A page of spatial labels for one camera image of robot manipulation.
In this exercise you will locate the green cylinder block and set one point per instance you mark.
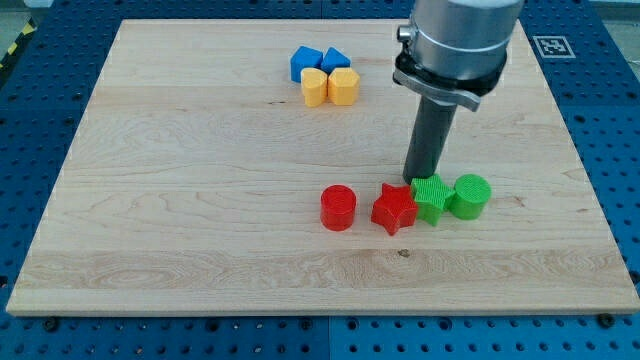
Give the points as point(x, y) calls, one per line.
point(472, 193)

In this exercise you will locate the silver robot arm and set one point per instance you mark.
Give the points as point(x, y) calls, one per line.
point(454, 51)

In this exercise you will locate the white fiducial marker tag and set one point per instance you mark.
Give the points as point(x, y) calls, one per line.
point(553, 47)

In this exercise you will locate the yellow hexagon block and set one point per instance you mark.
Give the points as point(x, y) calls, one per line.
point(343, 86)

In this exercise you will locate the black bolt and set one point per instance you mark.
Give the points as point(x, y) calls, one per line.
point(605, 320)
point(50, 324)

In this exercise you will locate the black bolt left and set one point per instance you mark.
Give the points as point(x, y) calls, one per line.
point(50, 324)

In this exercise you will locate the red star block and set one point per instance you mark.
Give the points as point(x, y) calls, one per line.
point(395, 208)

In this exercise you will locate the black bolt right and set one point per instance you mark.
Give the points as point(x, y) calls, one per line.
point(605, 320)

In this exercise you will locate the green star block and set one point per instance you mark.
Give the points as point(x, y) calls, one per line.
point(433, 196)

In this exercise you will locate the wooden board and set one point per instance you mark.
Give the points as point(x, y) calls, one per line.
point(192, 188)

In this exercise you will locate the blue triangle block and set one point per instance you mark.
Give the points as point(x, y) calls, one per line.
point(333, 59)

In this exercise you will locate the blue cube block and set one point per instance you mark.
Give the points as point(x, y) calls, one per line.
point(304, 57)

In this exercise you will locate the red cylinder block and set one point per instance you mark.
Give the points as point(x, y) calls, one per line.
point(338, 206)

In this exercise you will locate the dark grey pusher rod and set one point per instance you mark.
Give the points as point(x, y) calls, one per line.
point(431, 127)

